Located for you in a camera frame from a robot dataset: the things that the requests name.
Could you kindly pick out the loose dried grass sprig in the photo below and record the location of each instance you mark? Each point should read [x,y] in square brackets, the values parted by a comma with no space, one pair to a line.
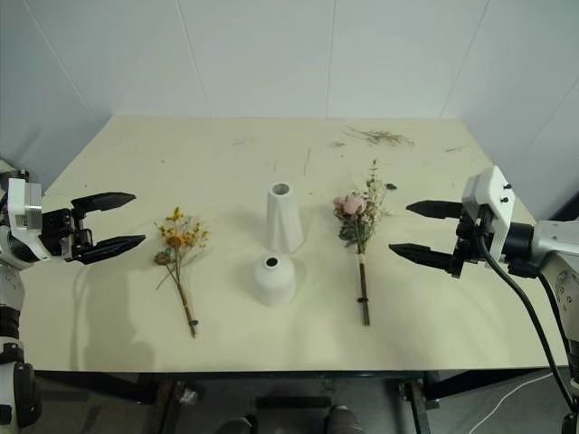
[382,136]

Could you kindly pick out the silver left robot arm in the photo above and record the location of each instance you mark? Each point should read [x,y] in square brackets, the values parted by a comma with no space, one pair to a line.
[9,289]

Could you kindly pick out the thin dried twig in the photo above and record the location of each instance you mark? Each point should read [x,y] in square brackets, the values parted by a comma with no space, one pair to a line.
[307,161]

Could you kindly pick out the tall white ceramic vase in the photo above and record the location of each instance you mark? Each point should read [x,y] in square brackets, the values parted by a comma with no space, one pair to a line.
[282,221]

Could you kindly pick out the yellow dried flower bouquet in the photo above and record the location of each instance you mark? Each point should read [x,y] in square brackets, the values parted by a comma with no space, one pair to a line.
[178,239]

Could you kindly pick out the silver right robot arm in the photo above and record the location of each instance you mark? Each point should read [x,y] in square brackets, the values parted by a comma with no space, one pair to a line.
[554,244]

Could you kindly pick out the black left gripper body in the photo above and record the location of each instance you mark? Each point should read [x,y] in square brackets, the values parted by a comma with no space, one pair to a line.
[61,233]

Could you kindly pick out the dark metal table frame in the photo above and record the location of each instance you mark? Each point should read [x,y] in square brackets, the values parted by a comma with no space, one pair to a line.
[289,374]

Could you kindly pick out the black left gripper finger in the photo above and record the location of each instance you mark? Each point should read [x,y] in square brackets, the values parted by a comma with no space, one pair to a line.
[115,247]
[108,200]

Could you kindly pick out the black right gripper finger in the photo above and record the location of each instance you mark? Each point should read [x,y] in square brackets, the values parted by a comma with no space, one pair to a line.
[423,255]
[436,209]

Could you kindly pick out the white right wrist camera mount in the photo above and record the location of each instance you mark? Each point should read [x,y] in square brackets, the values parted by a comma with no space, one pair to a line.
[495,199]

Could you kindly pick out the pink dried flower bouquet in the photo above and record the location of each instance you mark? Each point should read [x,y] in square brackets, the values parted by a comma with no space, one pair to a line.
[359,217]

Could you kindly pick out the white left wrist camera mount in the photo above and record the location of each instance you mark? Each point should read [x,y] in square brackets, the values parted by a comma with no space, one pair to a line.
[20,203]

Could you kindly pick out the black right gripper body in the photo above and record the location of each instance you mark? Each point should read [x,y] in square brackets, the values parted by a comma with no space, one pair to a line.
[472,239]

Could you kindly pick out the dark rounded shape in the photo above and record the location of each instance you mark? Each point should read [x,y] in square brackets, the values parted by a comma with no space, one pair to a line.
[240,426]
[344,420]

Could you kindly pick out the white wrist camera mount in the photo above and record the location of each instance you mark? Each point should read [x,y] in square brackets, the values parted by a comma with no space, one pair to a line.
[20,203]
[495,199]

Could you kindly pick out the short round white vase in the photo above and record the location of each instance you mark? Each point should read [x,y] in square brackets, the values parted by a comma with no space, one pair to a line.
[273,282]

